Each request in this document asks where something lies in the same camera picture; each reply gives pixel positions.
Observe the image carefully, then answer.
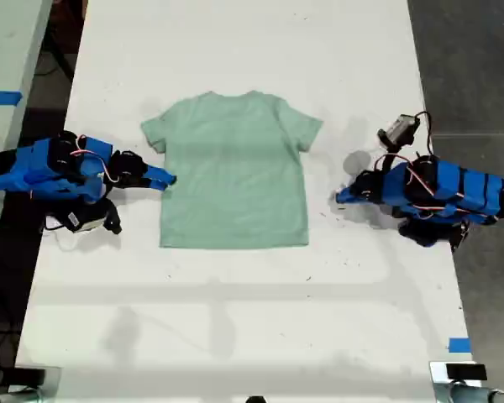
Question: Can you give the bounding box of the pale green T-shirt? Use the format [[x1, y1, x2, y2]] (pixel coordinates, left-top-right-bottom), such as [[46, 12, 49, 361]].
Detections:
[[140, 90, 324, 250]]

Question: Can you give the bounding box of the black camera stalk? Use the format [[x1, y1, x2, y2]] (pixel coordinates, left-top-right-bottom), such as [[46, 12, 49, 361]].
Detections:
[[102, 198, 123, 235], [379, 144, 405, 170]]

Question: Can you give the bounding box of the black camera box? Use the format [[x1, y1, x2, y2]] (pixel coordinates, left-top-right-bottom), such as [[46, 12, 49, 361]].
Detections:
[[65, 207, 107, 233], [376, 113, 422, 149]]

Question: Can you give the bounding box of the grey metal pipe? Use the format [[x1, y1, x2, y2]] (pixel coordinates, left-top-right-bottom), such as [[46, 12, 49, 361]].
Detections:
[[0, 387, 44, 403], [449, 383, 504, 403]]

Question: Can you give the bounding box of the black clamp pad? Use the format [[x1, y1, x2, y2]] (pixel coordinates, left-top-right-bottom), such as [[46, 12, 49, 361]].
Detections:
[[445, 364, 488, 382], [14, 368, 47, 386]]

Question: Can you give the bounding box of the black camera cable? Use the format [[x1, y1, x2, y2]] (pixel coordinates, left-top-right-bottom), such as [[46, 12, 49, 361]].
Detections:
[[414, 110, 436, 159]]

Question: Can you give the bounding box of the metal table bracket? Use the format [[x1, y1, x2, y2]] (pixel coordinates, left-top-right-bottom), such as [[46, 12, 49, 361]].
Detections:
[[14, 365, 63, 395], [428, 360, 489, 403]]

